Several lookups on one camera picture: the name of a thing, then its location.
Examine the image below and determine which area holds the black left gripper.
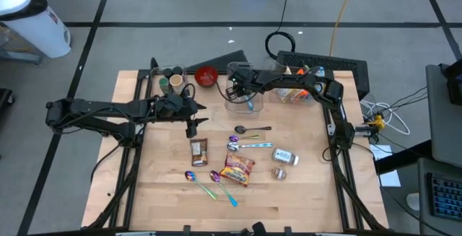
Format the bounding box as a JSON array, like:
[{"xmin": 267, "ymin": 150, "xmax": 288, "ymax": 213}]
[{"xmin": 154, "ymin": 92, "xmax": 210, "ymax": 139}]

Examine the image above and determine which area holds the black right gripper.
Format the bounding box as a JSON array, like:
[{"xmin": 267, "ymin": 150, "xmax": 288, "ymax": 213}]
[{"xmin": 225, "ymin": 64, "xmax": 259, "ymax": 102}]

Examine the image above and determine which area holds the tan lid jar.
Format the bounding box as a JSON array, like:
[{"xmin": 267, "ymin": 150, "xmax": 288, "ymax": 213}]
[{"xmin": 168, "ymin": 74, "xmax": 185, "ymax": 93}]

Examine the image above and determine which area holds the red roast beef ramen packet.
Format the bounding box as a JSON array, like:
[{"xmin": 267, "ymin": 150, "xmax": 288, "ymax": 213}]
[{"xmin": 219, "ymin": 151, "xmax": 256, "ymax": 188}]

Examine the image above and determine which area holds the orange ramen packet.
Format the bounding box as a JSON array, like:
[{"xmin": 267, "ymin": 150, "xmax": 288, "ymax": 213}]
[{"xmin": 294, "ymin": 68, "xmax": 313, "ymax": 99}]

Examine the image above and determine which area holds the small glass spice jar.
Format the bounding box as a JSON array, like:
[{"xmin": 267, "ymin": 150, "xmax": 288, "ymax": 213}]
[{"xmin": 271, "ymin": 167, "xmax": 288, "ymax": 181}]

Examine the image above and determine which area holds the brown food packet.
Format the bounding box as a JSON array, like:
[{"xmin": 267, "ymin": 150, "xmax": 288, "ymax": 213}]
[{"xmin": 189, "ymin": 138, "xmax": 209, "ymax": 167}]

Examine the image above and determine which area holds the black triangular panel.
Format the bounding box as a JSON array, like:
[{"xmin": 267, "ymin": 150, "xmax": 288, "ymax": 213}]
[{"xmin": 185, "ymin": 49, "xmax": 249, "ymax": 74}]

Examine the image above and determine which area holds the red bowl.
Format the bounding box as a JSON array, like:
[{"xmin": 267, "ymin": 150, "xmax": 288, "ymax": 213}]
[{"xmin": 193, "ymin": 66, "xmax": 219, "ymax": 88}]

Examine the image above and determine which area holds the wide clear plastic bin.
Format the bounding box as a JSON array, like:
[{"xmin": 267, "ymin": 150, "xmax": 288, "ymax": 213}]
[{"xmin": 269, "ymin": 61, "xmax": 328, "ymax": 106}]

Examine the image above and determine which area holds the sesame seasoning jar white label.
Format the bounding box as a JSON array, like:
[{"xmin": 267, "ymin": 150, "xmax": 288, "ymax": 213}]
[{"xmin": 271, "ymin": 147, "xmax": 300, "ymax": 167}]

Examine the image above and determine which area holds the black bulky object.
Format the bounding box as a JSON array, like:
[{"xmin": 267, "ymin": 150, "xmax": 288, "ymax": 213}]
[{"xmin": 240, "ymin": 221, "xmax": 269, "ymax": 236}]

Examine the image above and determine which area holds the black desk leg bar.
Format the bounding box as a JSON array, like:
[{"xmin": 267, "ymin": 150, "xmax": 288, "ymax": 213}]
[{"xmin": 372, "ymin": 139, "xmax": 434, "ymax": 176}]

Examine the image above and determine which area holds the white paper sheet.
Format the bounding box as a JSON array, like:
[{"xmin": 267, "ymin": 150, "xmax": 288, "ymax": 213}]
[{"xmin": 368, "ymin": 144, "xmax": 402, "ymax": 188}]

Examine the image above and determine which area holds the white trash can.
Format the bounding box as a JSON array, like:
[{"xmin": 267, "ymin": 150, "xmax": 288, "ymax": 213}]
[{"xmin": 0, "ymin": 0, "xmax": 73, "ymax": 60}]

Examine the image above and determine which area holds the black caster foot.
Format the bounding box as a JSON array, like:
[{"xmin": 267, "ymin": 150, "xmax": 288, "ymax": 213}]
[{"xmin": 0, "ymin": 88, "xmax": 16, "ymax": 109}]

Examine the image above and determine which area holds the grey computer mouse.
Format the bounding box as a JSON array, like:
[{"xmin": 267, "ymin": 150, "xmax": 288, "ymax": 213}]
[{"xmin": 406, "ymin": 191, "xmax": 422, "ymax": 212}]

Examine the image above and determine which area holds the light grey side table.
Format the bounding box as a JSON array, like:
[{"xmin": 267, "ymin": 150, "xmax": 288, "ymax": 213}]
[{"xmin": 424, "ymin": 64, "xmax": 462, "ymax": 169}]

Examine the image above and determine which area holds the dark grey desk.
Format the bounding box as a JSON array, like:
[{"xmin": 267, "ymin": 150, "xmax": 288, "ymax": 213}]
[{"xmin": 417, "ymin": 156, "xmax": 462, "ymax": 236}]

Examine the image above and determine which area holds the black box device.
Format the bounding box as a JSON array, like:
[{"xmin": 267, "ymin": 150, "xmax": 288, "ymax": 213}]
[{"xmin": 437, "ymin": 57, "xmax": 462, "ymax": 107}]

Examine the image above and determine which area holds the backlit black keyboard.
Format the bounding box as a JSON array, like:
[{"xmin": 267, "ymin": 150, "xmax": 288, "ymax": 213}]
[{"xmin": 427, "ymin": 172, "xmax": 462, "ymax": 223}]

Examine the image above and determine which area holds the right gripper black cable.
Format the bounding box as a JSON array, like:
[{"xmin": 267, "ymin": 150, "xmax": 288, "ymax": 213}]
[{"xmin": 215, "ymin": 80, "xmax": 263, "ymax": 105}]

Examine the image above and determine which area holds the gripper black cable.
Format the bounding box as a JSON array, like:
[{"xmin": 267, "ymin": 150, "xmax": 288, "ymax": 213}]
[
  {"xmin": 215, "ymin": 80, "xmax": 263, "ymax": 105},
  {"xmin": 179, "ymin": 82, "xmax": 196, "ymax": 102}
]

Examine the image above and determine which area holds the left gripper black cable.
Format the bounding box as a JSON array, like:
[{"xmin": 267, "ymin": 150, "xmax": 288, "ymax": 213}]
[{"xmin": 179, "ymin": 82, "xmax": 196, "ymax": 102}]

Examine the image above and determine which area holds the black coiled cable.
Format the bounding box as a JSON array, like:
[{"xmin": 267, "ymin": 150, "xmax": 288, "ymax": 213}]
[{"xmin": 263, "ymin": 0, "xmax": 297, "ymax": 61}]

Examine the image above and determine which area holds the iridescent spoon green handle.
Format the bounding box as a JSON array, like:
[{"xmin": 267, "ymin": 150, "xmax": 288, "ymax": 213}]
[{"xmin": 184, "ymin": 170, "xmax": 219, "ymax": 201}]

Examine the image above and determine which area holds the iridescent spoon blue handle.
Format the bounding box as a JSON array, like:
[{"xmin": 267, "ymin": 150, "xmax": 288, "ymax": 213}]
[{"xmin": 209, "ymin": 170, "xmax": 239, "ymax": 208}]

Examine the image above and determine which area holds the left arm base black cable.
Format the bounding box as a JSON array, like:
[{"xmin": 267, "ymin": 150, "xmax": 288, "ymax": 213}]
[{"xmin": 52, "ymin": 126, "xmax": 123, "ymax": 185}]

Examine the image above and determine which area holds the black aluminium table frame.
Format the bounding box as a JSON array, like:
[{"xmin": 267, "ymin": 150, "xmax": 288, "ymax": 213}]
[{"xmin": 86, "ymin": 57, "xmax": 389, "ymax": 236}]

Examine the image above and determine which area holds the yellow hanging cable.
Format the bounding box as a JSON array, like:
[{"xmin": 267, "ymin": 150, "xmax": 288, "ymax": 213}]
[{"xmin": 328, "ymin": 0, "xmax": 357, "ymax": 57}]

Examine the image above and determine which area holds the yellow cable plug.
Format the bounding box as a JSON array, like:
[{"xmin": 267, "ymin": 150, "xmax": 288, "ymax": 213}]
[{"xmin": 370, "ymin": 114, "xmax": 385, "ymax": 131}]

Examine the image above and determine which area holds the white cable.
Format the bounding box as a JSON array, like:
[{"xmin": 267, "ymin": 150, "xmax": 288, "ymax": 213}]
[{"xmin": 359, "ymin": 100, "xmax": 411, "ymax": 136}]

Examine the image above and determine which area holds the thin black desk cable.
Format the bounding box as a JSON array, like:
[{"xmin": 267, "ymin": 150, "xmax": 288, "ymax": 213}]
[{"xmin": 382, "ymin": 85, "xmax": 429, "ymax": 120}]

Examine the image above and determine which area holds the long black floor cable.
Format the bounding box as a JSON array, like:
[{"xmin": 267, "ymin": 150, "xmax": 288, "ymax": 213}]
[{"xmin": 375, "ymin": 178, "xmax": 447, "ymax": 236}]

